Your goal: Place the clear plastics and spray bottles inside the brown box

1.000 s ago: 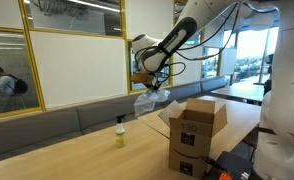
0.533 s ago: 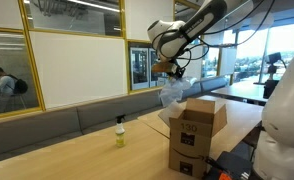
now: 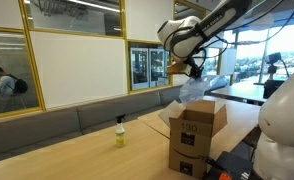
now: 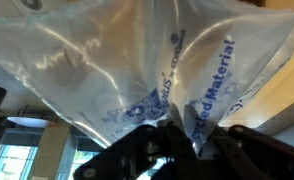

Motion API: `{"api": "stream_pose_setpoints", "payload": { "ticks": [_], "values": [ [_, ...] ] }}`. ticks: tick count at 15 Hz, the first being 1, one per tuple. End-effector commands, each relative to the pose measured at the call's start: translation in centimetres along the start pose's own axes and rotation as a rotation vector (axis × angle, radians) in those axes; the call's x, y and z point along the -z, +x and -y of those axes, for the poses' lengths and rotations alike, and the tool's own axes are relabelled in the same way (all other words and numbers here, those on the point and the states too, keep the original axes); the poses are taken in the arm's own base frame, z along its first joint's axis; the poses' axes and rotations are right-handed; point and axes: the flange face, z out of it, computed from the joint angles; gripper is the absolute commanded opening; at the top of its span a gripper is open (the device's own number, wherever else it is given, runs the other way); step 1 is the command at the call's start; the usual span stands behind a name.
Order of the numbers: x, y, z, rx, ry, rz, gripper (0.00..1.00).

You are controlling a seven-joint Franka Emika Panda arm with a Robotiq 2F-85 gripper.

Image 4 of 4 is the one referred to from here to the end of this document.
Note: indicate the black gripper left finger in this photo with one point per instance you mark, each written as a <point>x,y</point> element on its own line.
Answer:
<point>143,156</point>

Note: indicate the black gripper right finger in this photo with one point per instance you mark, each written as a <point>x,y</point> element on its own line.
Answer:
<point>253,156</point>

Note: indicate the clear plastic bag blue print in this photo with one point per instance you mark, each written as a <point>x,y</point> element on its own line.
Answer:
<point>103,60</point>

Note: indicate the white round pendant lamp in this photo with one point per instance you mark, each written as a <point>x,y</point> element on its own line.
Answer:
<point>30,122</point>

